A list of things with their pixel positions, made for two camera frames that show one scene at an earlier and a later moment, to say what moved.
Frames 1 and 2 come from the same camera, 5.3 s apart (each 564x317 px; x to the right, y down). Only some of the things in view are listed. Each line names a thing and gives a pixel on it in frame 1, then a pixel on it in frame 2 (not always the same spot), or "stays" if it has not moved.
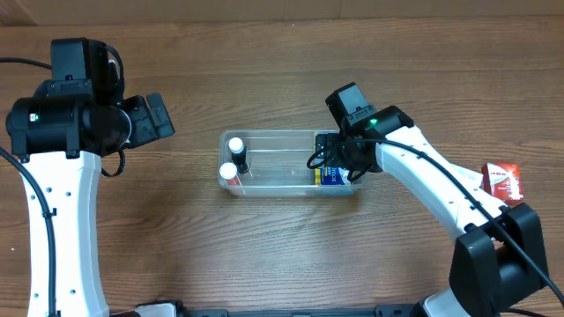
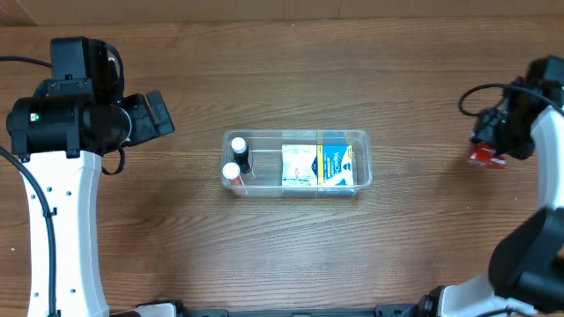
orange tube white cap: [228, 171] stays
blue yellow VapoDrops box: [332, 176] stays
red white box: [504, 180] → [482, 154]
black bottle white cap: [239, 154] stays
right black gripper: [326, 151] → [487, 130]
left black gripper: [139, 133] stays
